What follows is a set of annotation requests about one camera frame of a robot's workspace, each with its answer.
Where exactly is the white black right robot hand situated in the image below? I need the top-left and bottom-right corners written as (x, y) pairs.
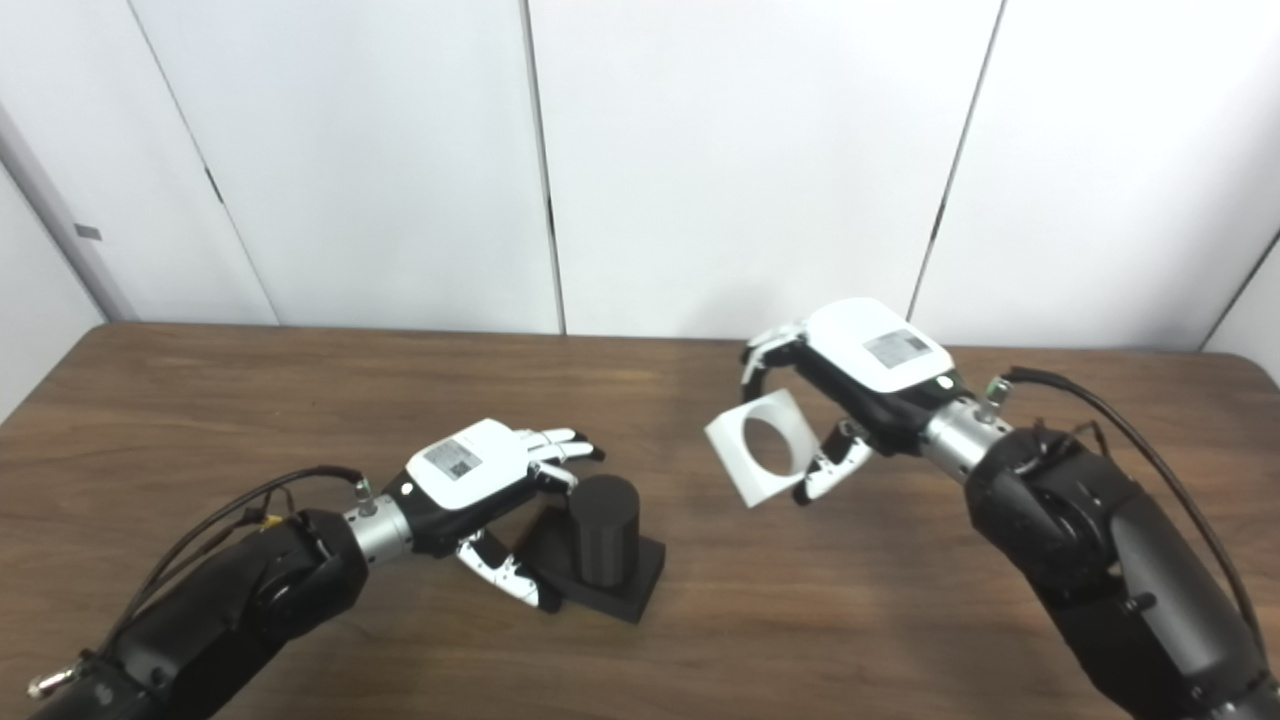
top-left (740, 297), bottom-right (966, 506)

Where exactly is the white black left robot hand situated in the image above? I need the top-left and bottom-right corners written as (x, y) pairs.
top-left (385, 418), bottom-right (606, 613)

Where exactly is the black peg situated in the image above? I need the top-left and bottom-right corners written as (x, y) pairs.
top-left (515, 474), bottom-right (667, 625)

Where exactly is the white square piece with hole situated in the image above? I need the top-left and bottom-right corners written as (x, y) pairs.
top-left (704, 388), bottom-right (823, 509)

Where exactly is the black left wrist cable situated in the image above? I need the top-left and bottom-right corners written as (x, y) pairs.
top-left (28, 465), bottom-right (379, 701)

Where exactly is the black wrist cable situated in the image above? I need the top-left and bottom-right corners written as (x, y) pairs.
top-left (28, 465), bottom-right (379, 701)
top-left (985, 366), bottom-right (1266, 651)

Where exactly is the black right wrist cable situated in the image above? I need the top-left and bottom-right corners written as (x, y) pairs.
top-left (985, 366), bottom-right (1266, 651)

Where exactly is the grey wall corner post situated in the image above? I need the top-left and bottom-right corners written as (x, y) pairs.
top-left (0, 100), bottom-right (136, 323)

